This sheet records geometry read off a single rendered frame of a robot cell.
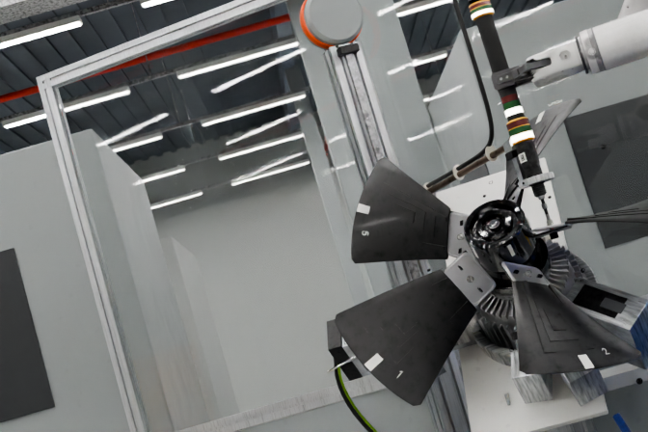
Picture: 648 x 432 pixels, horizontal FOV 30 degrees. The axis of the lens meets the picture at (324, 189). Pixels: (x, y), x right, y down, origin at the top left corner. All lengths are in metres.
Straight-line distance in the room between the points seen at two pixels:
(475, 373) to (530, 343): 0.36
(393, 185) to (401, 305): 0.31
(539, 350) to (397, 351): 0.29
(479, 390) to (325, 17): 1.07
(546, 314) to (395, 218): 0.44
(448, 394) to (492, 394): 0.54
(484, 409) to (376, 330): 0.28
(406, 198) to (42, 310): 2.00
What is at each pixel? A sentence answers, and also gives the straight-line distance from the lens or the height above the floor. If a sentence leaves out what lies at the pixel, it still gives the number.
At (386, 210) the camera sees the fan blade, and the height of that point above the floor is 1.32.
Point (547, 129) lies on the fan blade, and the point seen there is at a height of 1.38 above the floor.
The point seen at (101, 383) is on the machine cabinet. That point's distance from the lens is 4.13.
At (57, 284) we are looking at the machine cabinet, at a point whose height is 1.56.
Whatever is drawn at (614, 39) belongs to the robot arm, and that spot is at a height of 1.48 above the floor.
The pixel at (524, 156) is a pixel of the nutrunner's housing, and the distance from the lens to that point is 2.31.
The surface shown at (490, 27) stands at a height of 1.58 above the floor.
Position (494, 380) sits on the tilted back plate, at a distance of 2.42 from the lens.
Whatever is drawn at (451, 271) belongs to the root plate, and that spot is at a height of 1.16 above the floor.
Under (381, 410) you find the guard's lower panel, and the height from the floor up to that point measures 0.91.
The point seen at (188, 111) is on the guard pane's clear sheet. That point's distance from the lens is 3.30.
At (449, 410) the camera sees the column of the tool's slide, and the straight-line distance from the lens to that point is 2.93.
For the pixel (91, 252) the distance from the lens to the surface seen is 3.38.
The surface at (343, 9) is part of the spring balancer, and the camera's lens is 3.05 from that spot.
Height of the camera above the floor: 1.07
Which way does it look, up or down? 8 degrees up
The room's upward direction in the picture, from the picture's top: 17 degrees counter-clockwise
